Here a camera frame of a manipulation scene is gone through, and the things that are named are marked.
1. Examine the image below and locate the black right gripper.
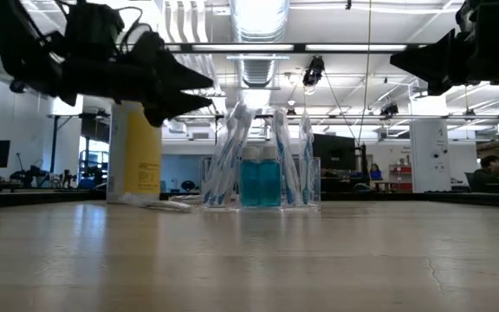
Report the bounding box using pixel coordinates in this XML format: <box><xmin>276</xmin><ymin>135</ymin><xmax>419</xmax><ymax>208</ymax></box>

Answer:
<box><xmin>390</xmin><ymin>8</ymin><xmax>499</xmax><ymax>96</ymax></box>

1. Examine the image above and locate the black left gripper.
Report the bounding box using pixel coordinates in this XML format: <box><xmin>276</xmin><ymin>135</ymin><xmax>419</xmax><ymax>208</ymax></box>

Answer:
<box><xmin>61</xmin><ymin>32</ymin><xmax>215</xmax><ymax>127</ymax></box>

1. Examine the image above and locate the blue toothbrush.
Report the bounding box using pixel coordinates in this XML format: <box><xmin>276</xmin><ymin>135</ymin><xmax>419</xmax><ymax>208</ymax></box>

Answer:
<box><xmin>218</xmin><ymin>101</ymin><xmax>255</xmax><ymax>208</ymax></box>
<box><xmin>212</xmin><ymin>110</ymin><xmax>244</xmax><ymax>208</ymax></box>
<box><xmin>299</xmin><ymin>110</ymin><xmax>319</xmax><ymax>205</ymax></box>
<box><xmin>272</xmin><ymin>107</ymin><xmax>296</xmax><ymax>207</ymax></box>
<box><xmin>275</xmin><ymin>125</ymin><xmax>301</xmax><ymax>207</ymax></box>

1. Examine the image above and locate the yellow canister white lid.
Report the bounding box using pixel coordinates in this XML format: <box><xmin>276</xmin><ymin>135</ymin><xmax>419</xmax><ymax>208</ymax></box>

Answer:
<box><xmin>106</xmin><ymin>100</ymin><xmax>164</xmax><ymax>205</ymax></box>

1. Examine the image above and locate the blue white pen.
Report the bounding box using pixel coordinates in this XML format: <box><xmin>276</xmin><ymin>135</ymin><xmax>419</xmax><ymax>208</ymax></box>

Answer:
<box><xmin>201</xmin><ymin>129</ymin><xmax>233</xmax><ymax>208</ymax></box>

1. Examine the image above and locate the teal mouthwash bottle white cap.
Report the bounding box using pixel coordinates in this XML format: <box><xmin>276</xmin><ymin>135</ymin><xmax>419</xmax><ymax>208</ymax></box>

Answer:
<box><xmin>260</xmin><ymin>146</ymin><xmax>283</xmax><ymax>208</ymax></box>
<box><xmin>239</xmin><ymin>146</ymin><xmax>262</xmax><ymax>208</ymax></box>

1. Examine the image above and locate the clear acrylic organizer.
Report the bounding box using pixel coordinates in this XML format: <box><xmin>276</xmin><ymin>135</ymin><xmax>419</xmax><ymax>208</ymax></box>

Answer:
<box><xmin>199</xmin><ymin>154</ymin><xmax>323</xmax><ymax>211</ymax></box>

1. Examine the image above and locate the black ceiling spotlight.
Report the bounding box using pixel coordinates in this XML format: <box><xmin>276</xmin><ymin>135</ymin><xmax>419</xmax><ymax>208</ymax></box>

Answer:
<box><xmin>9</xmin><ymin>77</ymin><xmax>28</xmax><ymax>94</ymax></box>
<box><xmin>380</xmin><ymin>102</ymin><xmax>400</xmax><ymax>119</ymax></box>

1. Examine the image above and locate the white pillar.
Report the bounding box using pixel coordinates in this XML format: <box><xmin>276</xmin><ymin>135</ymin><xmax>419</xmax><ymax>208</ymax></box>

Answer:
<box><xmin>409</xmin><ymin>119</ymin><xmax>450</xmax><ymax>194</ymax></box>

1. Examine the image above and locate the red shelf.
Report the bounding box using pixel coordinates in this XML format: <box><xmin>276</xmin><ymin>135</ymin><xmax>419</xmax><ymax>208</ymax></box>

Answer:
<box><xmin>388</xmin><ymin>163</ymin><xmax>412</xmax><ymax>192</ymax></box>

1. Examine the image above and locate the black overhead rig bar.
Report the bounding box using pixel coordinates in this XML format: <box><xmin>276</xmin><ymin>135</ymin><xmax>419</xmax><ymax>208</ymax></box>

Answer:
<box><xmin>0</xmin><ymin>42</ymin><xmax>441</xmax><ymax>55</ymax></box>

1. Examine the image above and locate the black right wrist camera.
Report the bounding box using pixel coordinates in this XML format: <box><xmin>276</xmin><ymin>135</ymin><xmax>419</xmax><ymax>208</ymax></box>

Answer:
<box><xmin>456</xmin><ymin>0</ymin><xmax>499</xmax><ymax>36</ymax></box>

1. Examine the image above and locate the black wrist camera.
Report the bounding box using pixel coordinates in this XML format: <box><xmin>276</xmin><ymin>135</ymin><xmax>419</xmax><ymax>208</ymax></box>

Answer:
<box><xmin>62</xmin><ymin>2</ymin><xmax>126</xmax><ymax>60</ymax></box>
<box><xmin>456</xmin><ymin>0</ymin><xmax>499</xmax><ymax>36</ymax></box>

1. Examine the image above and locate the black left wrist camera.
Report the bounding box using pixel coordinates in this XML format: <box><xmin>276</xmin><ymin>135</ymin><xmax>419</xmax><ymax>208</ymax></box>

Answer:
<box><xmin>62</xmin><ymin>2</ymin><xmax>126</xmax><ymax>60</ymax></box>

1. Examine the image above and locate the silver ceiling duct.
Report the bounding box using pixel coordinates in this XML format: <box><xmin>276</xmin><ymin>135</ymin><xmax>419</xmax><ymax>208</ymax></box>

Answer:
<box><xmin>230</xmin><ymin>0</ymin><xmax>288</xmax><ymax>90</ymax></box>

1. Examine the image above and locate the black overhead rig camera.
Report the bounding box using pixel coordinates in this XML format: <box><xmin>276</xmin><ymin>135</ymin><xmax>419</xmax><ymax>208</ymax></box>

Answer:
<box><xmin>301</xmin><ymin>55</ymin><xmax>327</xmax><ymax>88</ymax></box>

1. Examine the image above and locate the black aluminium table frame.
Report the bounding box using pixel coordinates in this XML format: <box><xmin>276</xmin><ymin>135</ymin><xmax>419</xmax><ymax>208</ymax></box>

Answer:
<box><xmin>0</xmin><ymin>188</ymin><xmax>499</xmax><ymax>210</ymax></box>

